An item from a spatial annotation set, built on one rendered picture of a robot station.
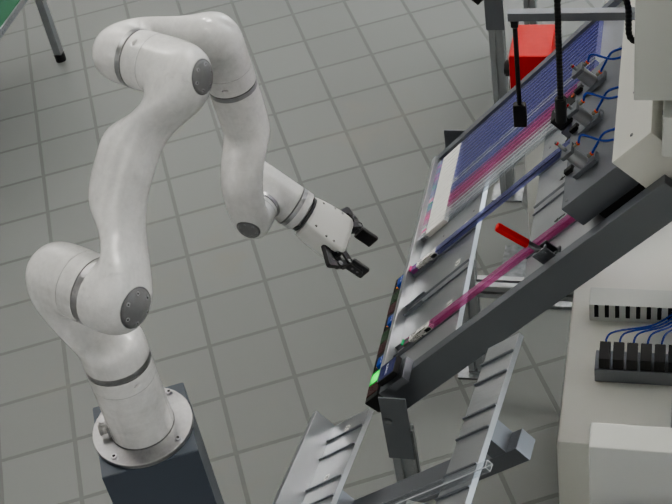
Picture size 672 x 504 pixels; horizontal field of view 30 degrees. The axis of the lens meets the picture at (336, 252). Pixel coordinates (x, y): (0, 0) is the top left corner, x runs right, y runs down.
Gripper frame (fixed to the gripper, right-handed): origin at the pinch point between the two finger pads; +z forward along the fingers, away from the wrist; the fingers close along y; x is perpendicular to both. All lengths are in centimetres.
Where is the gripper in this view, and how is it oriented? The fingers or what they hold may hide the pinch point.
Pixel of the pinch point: (366, 255)
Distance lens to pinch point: 251.0
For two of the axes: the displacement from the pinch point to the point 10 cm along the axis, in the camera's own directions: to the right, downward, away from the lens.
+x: 5.6, -5.1, -6.5
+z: 8.0, 5.3, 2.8
